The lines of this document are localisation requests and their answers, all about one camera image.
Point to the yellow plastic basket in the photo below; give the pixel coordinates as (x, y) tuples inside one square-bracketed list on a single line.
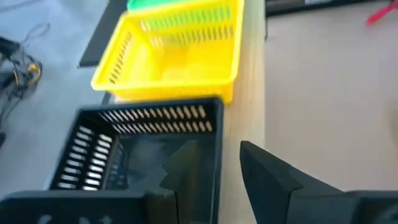
[(174, 71)]

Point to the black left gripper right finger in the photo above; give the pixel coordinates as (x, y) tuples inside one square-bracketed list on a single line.
[(311, 208)]

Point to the green plastic basket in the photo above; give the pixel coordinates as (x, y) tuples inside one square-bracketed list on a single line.
[(149, 3)]

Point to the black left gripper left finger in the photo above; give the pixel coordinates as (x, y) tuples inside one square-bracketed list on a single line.
[(93, 208)]

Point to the black plastic basket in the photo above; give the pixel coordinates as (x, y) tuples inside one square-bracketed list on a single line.
[(140, 155)]

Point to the black aluminium table frame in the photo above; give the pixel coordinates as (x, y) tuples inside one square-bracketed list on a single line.
[(289, 7)]

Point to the red tag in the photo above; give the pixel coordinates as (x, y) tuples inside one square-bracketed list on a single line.
[(377, 15)]

